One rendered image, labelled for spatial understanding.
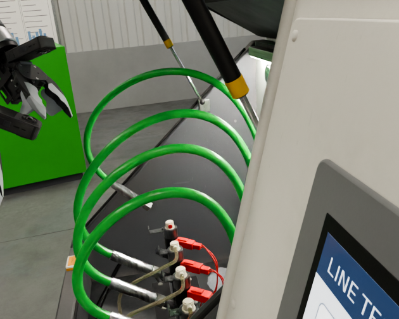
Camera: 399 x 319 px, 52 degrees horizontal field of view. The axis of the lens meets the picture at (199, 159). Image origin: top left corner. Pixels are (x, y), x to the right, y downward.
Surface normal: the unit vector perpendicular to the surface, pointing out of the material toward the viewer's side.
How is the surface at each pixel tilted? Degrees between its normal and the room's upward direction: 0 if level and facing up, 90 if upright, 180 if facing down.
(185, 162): 90
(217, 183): 90
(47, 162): 90
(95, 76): 90
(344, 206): 76
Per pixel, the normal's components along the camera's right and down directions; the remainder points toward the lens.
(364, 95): -0.97, -0.10
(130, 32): 0.28, 0.32
